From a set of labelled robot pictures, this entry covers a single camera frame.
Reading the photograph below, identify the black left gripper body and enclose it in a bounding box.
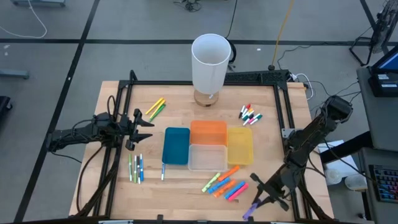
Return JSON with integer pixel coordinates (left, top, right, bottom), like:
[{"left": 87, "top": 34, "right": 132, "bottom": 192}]
[{"left": 116, "top": 107, "right": 144, "bottom": 152}]

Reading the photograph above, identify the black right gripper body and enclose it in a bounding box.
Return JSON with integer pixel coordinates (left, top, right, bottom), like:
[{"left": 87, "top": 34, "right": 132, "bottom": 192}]
[{"left": 250, "top": 172, "right": 290, "bottom": 213}]

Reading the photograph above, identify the green slim highlighter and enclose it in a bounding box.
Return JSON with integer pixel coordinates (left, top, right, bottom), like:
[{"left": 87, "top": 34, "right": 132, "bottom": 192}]
[{"left": 148, "top": 104, "right": 167, "bottom": 123}]

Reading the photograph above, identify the yellow-green slim highlighter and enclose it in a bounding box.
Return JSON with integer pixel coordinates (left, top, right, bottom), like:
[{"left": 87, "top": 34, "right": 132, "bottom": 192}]
[{"left": 149, "top": 100, "right": 167, "bottom": 119}]

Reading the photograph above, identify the purple thick highlighter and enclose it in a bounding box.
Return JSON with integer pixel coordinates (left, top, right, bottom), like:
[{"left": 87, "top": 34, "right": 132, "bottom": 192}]
[{"left": 242, "top": 200, "right": 261, "bottom": 221}]

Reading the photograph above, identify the pink thick highlighter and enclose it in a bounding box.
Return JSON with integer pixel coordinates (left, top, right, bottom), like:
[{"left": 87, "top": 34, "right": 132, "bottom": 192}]
[{"left": 227, "top": 182, "right": 249, "bottom": 202}]

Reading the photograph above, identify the blue plastic bin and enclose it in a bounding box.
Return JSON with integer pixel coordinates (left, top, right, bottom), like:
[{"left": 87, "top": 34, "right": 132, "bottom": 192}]
[{"left": 161, "top": 126, "right": 191, "bottom": 166}]

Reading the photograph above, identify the orange thick highlighter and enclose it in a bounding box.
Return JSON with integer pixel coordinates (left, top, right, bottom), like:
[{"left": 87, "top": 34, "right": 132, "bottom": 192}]
[
  {"left": 213, "top": 179, "right": 238, "bottom": 198},
  {"left": 216, "top": 165, "right": 241, "bottom": 182}
]

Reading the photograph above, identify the yellow plastic bin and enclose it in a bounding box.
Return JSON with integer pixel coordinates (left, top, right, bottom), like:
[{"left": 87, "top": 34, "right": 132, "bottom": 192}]
[{"left": 226, "top": 126, "right": 254, "bottom": 166}]

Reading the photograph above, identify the clear plastic bin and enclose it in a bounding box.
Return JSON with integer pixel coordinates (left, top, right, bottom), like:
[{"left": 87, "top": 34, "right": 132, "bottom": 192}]
[{"left": 187, "top": 144, "right": 229, "bottom": 172}]

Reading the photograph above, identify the orange plastic bin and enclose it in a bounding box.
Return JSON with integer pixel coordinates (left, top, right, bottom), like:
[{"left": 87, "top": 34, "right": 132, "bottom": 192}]
[{"left": 190, "top": 120, "right": 228, "bottom": 146}]

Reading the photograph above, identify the white bowl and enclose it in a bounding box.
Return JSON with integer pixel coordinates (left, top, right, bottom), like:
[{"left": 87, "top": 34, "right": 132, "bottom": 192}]
[
  {"left": 324, "top": 167, "right": 343, "bottom": 185},
  {"left": 344, "top": 173, "right": 368, "bottom": 191}
]

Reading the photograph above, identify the white paper sheet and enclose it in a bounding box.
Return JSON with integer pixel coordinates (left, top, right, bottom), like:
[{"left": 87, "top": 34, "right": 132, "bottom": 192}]
[{"left": 317, "top": 139, "right": 360, "bottom": 178}]

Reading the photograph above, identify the white shade wooden base lamp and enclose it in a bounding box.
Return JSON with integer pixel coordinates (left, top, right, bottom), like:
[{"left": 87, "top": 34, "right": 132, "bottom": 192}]
[{"left": 191, "top": 33, "right": 233, "bottom": 108}]

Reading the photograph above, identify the dark grey desk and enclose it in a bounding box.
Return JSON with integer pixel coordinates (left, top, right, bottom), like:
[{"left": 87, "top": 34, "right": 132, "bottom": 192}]
[{"left": 360, "top": 147, "right": 398, "bottom": 224}]

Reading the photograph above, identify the black perforated plate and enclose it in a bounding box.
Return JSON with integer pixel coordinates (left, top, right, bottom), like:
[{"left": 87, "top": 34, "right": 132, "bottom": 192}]
[{"left": 224, "top": 69, "right": 290, "bottom": 84}]

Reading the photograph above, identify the black keyboard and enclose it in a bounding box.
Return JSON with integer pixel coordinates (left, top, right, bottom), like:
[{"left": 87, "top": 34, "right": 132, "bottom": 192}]
[{"left": 369, "top": 164, "right": 398, "bottom": 203}]

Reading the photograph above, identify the grey metal bar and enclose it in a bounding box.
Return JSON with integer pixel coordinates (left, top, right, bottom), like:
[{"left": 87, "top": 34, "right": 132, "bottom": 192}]
[{"left": 0, "top": 68, "right": 30, "bottom": 80}]

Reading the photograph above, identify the black device with labels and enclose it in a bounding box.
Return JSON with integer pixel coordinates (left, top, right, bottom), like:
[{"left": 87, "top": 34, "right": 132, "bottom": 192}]
[{"left": 368, "top": 72, "right": 398, "bottom": 98}]

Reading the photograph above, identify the monitor with blue screen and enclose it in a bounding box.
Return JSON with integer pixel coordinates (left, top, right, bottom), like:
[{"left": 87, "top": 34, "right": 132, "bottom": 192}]
[{"left": 371, "top": 45, "right": 398, "bottom": 74}]

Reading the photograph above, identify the black fan on stand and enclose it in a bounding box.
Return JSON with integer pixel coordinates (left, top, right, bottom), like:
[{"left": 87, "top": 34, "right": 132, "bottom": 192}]
[{"left": 349, "top": 0, "right": 398, "bottom": 67}]

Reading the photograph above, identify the black aluminium table frame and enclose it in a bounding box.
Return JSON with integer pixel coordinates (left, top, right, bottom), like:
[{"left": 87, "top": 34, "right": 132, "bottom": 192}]
[{"left": 74, "top": 70, "right": 335, "bottom": 224}]

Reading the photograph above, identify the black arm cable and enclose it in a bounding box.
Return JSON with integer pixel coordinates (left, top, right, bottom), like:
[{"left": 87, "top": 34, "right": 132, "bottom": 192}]
[{"left": 75, "top": 144, "right": 105, "bottom": 216}]

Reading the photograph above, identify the black floor cable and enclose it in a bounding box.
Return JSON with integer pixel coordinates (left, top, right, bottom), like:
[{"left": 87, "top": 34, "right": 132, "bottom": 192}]
[{"left": 306, "top": 79, "right": 361, "bottom": 111}]

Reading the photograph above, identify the white cable loop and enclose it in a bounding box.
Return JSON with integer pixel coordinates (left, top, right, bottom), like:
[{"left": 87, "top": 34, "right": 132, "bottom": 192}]
[{"left": 292, "top": 73, "right": 315, "bottom": 101}]

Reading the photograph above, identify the black cable bundle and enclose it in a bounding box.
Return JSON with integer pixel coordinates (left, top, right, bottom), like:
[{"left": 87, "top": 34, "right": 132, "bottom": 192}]
[{"left": 173, "top": 0, "right": 203, "bottom": 13}]

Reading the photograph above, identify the white floor cable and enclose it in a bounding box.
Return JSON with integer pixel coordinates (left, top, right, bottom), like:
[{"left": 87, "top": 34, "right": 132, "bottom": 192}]
[{"left": 0, "top": 0, "right": 48, "bottom": 40}]

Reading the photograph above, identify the black hanging cable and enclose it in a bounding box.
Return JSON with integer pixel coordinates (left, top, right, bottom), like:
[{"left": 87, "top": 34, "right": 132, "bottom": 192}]
[{"left": 225, "top": 0, "right": 239, "bottom": 72}]

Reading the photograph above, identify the yellow hanging cable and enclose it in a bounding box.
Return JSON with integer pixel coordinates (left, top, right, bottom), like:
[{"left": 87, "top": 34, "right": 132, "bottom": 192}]
[{"left": 267, "top": 0, "right": 295, "bottom": 71}]

